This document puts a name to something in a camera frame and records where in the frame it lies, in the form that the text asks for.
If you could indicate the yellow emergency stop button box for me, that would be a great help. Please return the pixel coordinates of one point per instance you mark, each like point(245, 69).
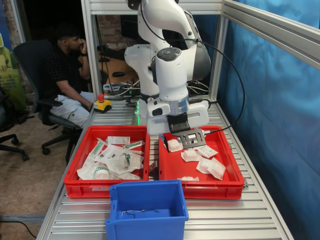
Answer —
point(102, 106)

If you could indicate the pouch with small black parts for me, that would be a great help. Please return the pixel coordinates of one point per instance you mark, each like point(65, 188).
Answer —
point(110, 152)

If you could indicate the man's left forearm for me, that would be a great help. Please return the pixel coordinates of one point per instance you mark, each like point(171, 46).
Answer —
point(85, 66)

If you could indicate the man's left hand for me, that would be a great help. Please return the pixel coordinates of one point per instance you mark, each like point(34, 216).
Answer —
point(83, 47)

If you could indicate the blue plastic storage bin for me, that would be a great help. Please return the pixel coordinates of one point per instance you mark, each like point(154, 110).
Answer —
point(150, 230)

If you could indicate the black wristwatch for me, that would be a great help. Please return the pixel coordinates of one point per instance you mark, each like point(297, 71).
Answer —
point(84, 54)

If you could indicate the flat printed white packet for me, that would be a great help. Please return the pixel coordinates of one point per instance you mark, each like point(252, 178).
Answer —
point(118, 140)

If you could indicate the black computer mouse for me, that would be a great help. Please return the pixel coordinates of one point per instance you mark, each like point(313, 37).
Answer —
point(118, 74)

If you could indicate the red crate with mixed supplies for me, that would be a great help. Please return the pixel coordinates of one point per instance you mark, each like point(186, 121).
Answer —
point(75, 187)

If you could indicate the flat printed Fuhrmann gauze packet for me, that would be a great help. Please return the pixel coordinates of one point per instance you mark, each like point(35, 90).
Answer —
point(207, 151)

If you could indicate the aluminium profile frame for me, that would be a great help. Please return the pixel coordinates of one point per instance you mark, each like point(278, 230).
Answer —
point(87, 37)

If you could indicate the black office chair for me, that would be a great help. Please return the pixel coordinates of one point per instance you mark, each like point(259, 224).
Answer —
point(15, 141)

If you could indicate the man in black shirt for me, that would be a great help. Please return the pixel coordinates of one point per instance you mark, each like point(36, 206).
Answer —
point(60, 70)

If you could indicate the red crate with gauze packs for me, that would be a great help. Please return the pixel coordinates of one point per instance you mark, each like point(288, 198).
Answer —
point(175, 170)

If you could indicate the printed paper pouch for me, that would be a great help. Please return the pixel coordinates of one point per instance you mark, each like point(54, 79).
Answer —
point(131, 176)

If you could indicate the packaged green syringe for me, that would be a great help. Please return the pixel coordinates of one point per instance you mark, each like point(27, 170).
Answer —
point(98, 147)

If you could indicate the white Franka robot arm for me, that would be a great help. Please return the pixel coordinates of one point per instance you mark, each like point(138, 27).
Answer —
point(172, 80)

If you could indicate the grey tape roll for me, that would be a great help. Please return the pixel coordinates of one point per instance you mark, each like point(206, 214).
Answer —
point(105, 88)

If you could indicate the long narrow syringe packet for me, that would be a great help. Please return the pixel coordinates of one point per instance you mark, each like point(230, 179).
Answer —
point(135, 144)

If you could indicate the green printed banner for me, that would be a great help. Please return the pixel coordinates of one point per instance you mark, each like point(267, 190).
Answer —
point(10, 75)

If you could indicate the wrist camera with metal mount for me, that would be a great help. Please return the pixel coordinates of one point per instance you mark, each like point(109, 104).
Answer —
point(190, 142)

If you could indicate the blue fabric backdrop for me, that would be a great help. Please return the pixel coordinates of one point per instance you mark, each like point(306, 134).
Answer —
point(275, 125)

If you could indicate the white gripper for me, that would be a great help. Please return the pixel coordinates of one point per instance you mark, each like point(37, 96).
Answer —
point(155, 125)

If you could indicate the wooden desk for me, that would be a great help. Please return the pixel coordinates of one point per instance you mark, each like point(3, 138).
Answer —
point(117, 66)

